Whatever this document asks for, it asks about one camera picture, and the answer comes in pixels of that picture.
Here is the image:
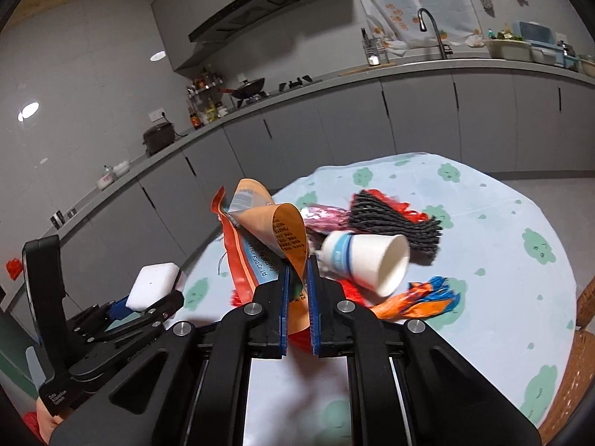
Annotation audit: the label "orange snack wrapper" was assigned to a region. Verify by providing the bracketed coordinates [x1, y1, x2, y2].
[211, 177, 312, 335]

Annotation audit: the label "black range hood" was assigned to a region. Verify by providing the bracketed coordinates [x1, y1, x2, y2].
[188, 0, 300, 43]

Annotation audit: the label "metal knife rack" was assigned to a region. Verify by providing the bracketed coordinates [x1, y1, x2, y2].
[361, 28, 390, 67]

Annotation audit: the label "white paper cup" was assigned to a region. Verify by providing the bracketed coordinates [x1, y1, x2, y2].
[320, 231, 411, 298]

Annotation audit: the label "dark rice cooker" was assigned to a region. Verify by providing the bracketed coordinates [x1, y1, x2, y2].
[142, 122, 176, 156]

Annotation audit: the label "wooden cutting board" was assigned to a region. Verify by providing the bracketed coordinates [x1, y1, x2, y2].
[338, 62, 398, 77]

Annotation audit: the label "dark knitted cloth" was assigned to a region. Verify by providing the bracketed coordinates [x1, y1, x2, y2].
[346, 189, 443, 260]

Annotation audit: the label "pink plastic bag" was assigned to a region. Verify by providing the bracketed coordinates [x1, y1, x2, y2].
[302, 204, 355, 236]

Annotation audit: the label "white plastic basin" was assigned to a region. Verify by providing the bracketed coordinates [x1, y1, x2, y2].
[483, 38, 533, 62]

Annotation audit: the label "gas stove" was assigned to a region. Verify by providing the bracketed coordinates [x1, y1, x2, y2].
[279, 75, 322, 91]

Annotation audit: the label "metal faucet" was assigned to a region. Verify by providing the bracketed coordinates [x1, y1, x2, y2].
[417, 8, 453, 59]

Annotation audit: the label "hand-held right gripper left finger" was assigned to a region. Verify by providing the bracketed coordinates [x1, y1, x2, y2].
[49, 267, 291, 446]

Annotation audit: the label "grey kitchen counter cabinets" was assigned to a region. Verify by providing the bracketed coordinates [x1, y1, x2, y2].
[0, 58, 595, 317]

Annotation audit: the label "black wok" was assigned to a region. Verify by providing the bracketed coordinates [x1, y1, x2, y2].
[219, 77, 266, 100]

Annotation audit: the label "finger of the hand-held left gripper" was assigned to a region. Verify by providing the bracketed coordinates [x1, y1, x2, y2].
[70, 291, 185, 380]
[67, 296, 132, 343]

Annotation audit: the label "orange and blue wrapper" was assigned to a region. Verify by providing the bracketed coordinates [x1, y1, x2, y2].
[369, 276, 461, 321]

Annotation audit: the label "spice rack with bottles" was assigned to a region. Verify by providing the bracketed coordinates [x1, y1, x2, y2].
[187, 71, 228, 131]

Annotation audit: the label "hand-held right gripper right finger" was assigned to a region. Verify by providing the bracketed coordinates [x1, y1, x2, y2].
[307, 258, 543, 446]

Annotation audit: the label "round table with tablecloth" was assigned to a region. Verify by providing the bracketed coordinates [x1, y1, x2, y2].
[179, 151, 577, 446]

